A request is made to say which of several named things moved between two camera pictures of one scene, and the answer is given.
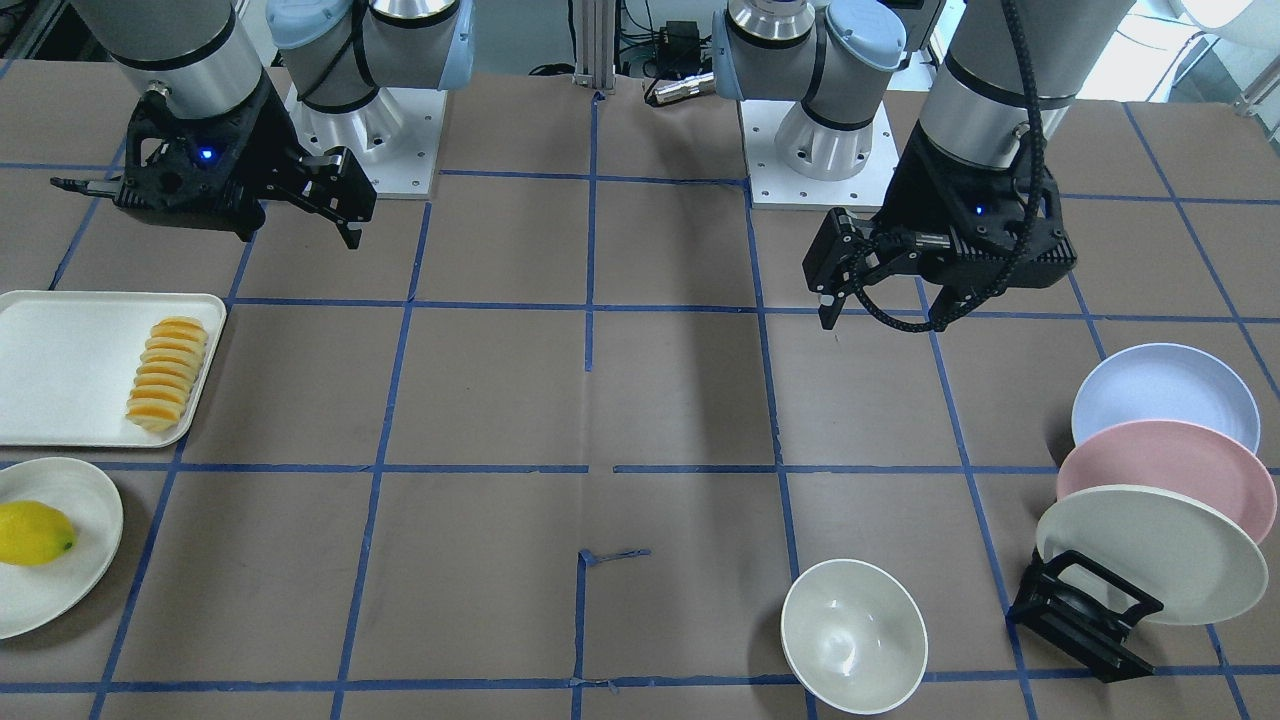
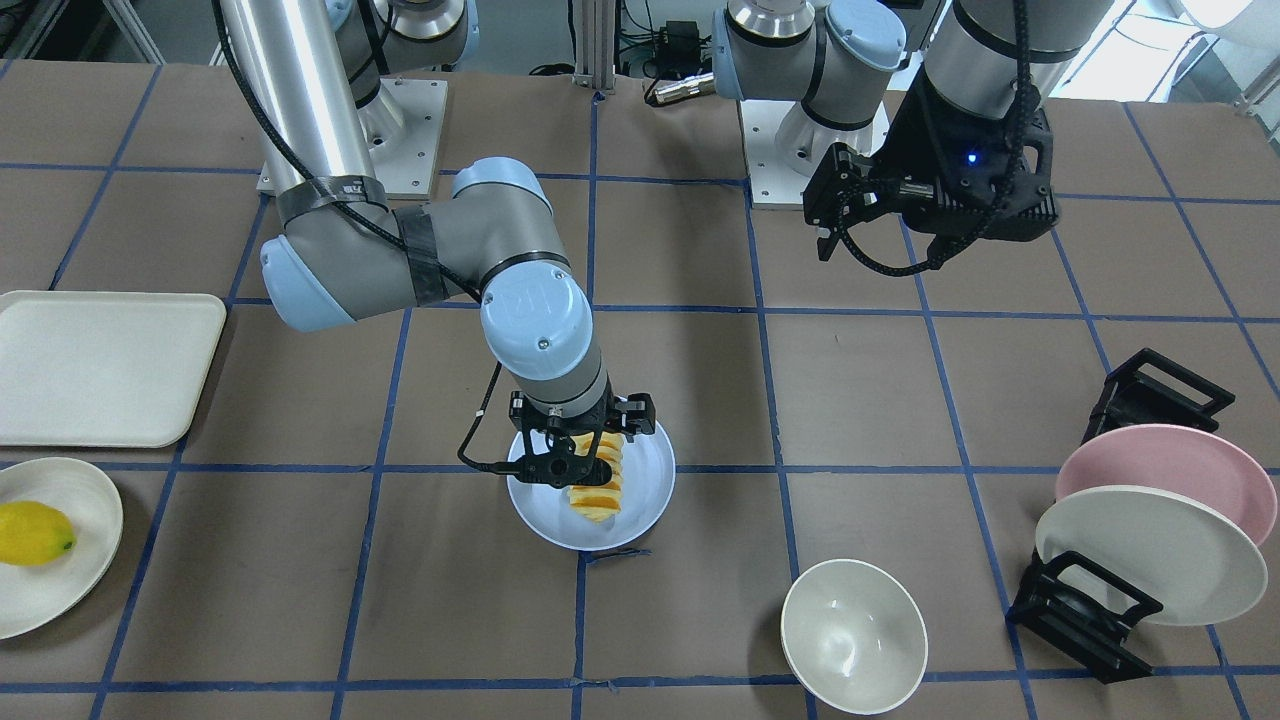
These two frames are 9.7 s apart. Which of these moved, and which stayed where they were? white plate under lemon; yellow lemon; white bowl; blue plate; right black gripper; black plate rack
Moved: right black gripper; blue plate
Stayed: white plate under lemon; black plate rack; white bowl; yellow lemon
